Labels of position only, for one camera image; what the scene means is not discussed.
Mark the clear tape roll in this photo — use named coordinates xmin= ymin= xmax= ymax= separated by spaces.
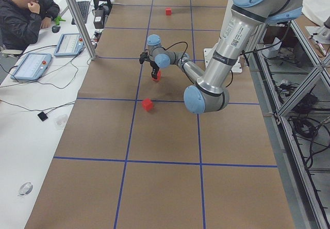
xmin=18 ymin=182 xmax=34 ymax=197

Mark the far teach pendant tablet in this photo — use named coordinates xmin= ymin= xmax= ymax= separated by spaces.
xmin=54 ymin=33 xmax=85 ymax=57

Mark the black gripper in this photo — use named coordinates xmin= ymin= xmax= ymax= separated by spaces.
xmin=139 ymin=51 xmax=158 ymax=77

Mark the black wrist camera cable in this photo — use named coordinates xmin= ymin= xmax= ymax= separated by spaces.
xmin=144 ymin=41 xmax=188 ymax=64

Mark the aluminium side frame rack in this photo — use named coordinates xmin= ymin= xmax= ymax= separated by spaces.
xmin=245 ymin=17 xmax=329 ymax=228

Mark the green plastic clamp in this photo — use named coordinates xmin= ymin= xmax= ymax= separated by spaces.
xmin=54 ymin=16 xmax=66 ymax=26

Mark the small black square pad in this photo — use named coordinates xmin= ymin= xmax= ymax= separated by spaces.
xmin=37 ymin=111 xmax=48 ymax=122

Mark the black computer mouse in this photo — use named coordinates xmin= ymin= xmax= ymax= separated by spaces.
xmin=52 ymin=25 xmax=60 ymax=33

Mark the black keyboard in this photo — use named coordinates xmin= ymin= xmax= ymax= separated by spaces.
xmin=76 ymin=1 xmax=90 ymax=23

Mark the person in black jacket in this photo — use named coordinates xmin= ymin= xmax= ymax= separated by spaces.
xmin=1 ymin=0 xmax=60 ymax=51

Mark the near teach pendant tablet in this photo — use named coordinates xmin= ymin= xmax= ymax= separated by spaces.
xmin=10 ymin=53 xmax=52 ymax=81

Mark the teach pendant tablet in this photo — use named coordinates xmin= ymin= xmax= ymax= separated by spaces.
xmin=54 ymin=33 xmax=85 ymax=57
xmin=10 ymin=53 xmax=52 ymax=81

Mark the white pedestal column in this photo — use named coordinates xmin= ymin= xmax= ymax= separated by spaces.
xmin=203 ymin=0 xmax=244 ymax=73

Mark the red block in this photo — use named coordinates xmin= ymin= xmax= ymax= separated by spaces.
xmin=165 ymin=7 xmax=172 ymax=16
xmin=142 ymin=98 xmax=154 ymax=111
xmin=152 ymin=71 xmax=161 ymax=81

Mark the black box with label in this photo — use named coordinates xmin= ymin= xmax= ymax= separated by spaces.
xmin=93 ymin=9 xmax=104 ymax=29

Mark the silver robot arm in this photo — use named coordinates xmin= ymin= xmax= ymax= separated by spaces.
xmin=139 ymin=0 xmax=303 ymax=114

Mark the aluminium frame post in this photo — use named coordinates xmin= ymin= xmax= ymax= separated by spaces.
xmin=65 ymin=0 xmax=96 ymax=60

